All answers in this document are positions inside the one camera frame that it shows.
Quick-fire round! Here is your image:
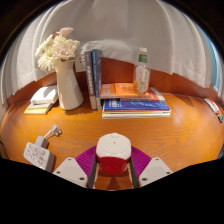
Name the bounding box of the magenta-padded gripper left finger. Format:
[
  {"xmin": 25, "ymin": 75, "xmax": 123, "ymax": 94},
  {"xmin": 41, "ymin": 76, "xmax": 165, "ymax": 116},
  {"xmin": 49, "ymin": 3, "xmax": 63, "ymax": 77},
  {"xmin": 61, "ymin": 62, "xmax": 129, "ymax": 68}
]
[{"xmin": 52, "ymin": 146, "xmax": 100, "ymax": 189}]

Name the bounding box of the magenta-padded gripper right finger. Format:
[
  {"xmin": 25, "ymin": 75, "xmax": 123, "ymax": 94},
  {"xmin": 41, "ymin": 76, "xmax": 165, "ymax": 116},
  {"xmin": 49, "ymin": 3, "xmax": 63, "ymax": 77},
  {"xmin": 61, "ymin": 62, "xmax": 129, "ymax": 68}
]
[{"xmin": 128, "ymin": 146, "xmax": 174, "ymax": 189}]

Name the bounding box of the red and white charger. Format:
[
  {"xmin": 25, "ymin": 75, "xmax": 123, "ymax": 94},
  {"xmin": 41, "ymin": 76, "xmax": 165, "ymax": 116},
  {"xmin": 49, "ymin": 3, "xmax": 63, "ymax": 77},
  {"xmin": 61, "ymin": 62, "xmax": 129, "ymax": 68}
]
[{"xmin": 95, "ymin": 132, "xmax": 132, "ymax": 175}]

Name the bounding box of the white grey power strip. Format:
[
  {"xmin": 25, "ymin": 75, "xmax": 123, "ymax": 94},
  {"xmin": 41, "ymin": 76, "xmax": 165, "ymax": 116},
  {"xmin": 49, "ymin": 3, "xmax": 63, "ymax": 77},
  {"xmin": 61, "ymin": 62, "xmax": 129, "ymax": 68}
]
[{"xmin": 22, "ymin": 135, "xmax": 57, "ymax": 173}]

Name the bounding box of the white thin flat book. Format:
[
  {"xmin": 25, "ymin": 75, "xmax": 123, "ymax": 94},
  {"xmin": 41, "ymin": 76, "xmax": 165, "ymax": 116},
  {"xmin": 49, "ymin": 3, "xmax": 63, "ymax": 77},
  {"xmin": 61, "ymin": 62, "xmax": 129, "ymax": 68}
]
[{"xmin": 101, "ymin": 110, "xmax": 172, "ymax": 120}]

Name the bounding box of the blue flat book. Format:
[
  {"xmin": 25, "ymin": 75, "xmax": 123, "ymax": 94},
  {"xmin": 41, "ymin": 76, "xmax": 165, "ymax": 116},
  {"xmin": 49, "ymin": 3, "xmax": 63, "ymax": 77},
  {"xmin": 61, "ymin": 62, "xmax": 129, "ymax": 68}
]
[{"xmin": 103, "ymin": 98, "xmax": 172, "ymax": 113}]

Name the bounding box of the yellow-edged flat book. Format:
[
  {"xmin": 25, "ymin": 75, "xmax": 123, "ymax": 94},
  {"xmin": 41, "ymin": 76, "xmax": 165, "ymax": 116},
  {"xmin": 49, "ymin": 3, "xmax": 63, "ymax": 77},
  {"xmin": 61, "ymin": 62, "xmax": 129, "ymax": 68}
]
[{"xmin": 23, "ymin": 101, "xmax": 54, "ymax": 116}]

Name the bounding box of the red flat book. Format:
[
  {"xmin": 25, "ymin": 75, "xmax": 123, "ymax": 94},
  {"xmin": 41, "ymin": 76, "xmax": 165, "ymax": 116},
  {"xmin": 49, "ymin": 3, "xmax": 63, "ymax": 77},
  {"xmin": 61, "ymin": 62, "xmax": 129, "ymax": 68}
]
[{"xmin": 119, "ymin": 86, "xmax": 166, "ymax": 103}]

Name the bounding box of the thick white book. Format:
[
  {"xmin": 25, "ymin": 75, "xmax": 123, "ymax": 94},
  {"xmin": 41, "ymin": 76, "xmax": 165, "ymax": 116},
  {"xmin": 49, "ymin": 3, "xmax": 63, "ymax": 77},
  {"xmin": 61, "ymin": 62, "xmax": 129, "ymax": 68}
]
[{"xmin": 29, "ymin": 85, "xmax": 59, "ymax": 105}]

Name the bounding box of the white ceramic vase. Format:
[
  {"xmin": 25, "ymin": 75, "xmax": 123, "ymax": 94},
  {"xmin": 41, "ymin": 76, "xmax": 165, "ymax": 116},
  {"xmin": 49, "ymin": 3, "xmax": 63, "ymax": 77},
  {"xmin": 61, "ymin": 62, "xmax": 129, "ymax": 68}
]
[{"xmin": 54, "ymin": 59, "xmax": 85, "ymax": 111}]

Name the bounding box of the red booklet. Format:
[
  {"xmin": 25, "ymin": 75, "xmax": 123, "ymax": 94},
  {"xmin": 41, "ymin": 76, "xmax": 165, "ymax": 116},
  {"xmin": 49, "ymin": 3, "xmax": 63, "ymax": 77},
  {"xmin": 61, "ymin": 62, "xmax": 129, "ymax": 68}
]
[{"xmin": 203, "ymin": 97, "xmax": 223, "ymax": 116}]

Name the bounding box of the orange flat book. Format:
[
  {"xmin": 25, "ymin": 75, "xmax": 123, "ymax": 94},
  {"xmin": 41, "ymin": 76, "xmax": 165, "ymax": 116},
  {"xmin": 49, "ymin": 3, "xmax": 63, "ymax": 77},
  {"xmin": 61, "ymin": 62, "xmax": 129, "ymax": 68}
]
[{"xmin": 99, "ymin": 82, "xmax": 144, "ymax": 100}]

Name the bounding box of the grey upright book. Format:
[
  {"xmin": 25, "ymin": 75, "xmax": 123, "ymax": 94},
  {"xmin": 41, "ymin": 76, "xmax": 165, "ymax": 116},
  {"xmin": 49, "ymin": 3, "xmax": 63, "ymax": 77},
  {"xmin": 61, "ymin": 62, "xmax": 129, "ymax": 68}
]
[{"xmin": 84, "ymin": 50, "xmax": 98, "ymax": 111}]

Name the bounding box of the clear plastic drink bottle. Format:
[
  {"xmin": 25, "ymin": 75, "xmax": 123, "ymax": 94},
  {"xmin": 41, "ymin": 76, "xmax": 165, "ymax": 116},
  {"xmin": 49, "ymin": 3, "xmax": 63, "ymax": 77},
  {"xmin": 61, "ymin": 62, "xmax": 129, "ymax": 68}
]
[{"xmin": 132, "ymin": 46, "xmax": 151, "ymax": 95}]

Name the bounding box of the blue upright book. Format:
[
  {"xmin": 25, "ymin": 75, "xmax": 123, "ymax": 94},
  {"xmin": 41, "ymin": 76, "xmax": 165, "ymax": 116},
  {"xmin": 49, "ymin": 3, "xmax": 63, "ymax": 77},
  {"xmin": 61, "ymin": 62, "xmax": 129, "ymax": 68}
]
[{"xmin": 91, "ymin": 48, "xmax": 104, "ymax": 111}]

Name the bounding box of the white pink flower bouquet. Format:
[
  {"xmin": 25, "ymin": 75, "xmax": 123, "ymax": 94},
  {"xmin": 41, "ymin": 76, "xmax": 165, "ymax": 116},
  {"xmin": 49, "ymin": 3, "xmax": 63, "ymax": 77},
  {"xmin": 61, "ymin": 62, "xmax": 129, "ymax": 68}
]
[{"xmin": 34, "ymin": 26, "xmax": 81, "ymax": 73}]

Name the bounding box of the white curtain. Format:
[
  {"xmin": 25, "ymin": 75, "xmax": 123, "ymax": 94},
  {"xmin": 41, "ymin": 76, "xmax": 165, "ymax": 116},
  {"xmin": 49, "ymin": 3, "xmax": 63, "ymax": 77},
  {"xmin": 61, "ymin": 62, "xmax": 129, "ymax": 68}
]
[{"xmin": 0, "ymin": 0, "xmax": 221, "ymax": 104}]

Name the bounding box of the white power strip cable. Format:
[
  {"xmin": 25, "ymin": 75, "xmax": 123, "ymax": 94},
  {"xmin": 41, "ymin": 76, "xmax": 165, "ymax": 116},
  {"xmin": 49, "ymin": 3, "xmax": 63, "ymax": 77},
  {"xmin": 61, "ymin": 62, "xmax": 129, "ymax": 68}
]
[{"xmin": 43, "ymin": 123, "xmax": 63, "ymax": 140}]

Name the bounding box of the white wall socket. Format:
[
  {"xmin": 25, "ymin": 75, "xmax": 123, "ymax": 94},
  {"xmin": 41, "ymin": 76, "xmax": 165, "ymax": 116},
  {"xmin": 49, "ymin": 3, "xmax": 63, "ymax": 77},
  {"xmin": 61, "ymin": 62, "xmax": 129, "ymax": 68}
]
[{"xmin": 74, "ymin": 54, "xmax": 87, "ymax": 73}]

